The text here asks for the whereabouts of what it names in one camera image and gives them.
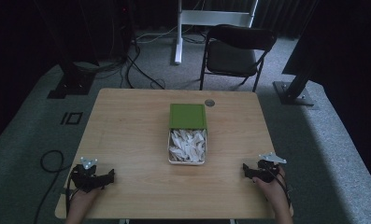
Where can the black folding chair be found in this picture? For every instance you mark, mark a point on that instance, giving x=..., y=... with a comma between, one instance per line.
x=233, y=56

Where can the black stand with base plate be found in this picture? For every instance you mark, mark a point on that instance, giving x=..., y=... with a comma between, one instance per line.
x=74, y=81

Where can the white box drawer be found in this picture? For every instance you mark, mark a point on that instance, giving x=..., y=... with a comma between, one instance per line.
x=170, y=155

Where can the person's right hand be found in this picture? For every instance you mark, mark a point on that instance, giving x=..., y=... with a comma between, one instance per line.
x=273, y=189

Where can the grey round table grommet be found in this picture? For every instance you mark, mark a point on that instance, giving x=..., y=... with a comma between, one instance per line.
x=209, y=102

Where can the white metal stand frame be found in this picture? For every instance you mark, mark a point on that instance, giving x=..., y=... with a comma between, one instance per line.
x=179, y=40

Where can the black slanted post with base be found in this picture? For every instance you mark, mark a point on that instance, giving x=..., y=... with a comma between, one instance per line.
x=295, y=90

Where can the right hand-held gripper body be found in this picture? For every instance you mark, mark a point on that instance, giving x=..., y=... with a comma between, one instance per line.
x=268, y=169

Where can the person's left hand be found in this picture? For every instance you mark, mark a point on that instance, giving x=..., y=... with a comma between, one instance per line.
x=84, y=199

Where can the pile of white paper scraps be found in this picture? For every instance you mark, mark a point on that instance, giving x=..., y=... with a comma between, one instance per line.
x=188, y=145

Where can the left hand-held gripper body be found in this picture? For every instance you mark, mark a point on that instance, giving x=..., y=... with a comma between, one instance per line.
x=83, y=179

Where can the green box sleeve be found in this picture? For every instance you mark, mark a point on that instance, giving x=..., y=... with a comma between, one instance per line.
x=188, y=116

